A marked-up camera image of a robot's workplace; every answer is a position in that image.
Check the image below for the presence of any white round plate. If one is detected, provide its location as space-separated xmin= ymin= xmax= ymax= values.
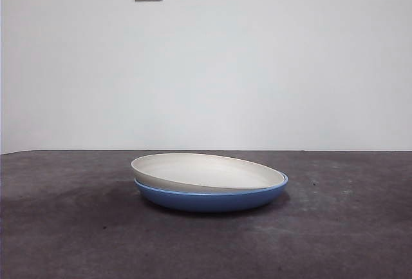
xmin=130 ymin=153 xmax=286 ymax=194

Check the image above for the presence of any blue round plate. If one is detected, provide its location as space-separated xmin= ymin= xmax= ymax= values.
xmin=134 ymin=172 xmax=290 ymax=213

